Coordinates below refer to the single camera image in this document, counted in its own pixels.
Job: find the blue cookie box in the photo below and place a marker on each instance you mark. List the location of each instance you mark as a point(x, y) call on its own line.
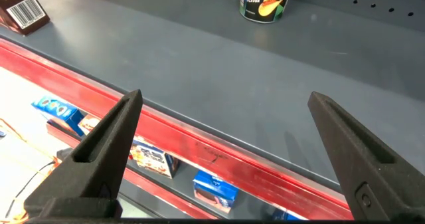
point(214, 190)
point(59, 112)

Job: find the brown cookie box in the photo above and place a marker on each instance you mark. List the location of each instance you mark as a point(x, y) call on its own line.
point(20, 9)

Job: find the blue snack pack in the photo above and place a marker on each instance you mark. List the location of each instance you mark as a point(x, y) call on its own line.
point(282, 215)

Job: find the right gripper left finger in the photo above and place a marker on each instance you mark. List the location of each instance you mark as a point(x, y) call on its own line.
point(99, 171)

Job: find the grey shop shelf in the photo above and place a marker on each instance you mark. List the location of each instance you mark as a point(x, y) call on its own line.
point(212, 71)

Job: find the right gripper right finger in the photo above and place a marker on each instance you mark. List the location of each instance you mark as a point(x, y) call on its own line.
point(378, 184)

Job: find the white blue snack box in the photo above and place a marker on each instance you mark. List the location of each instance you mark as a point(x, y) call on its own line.
point(152, 157)

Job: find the orange white snack box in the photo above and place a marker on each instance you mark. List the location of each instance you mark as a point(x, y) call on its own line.
point(88, 124)

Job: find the teal snack cup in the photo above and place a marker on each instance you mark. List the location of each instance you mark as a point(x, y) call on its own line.
point(264, 1)

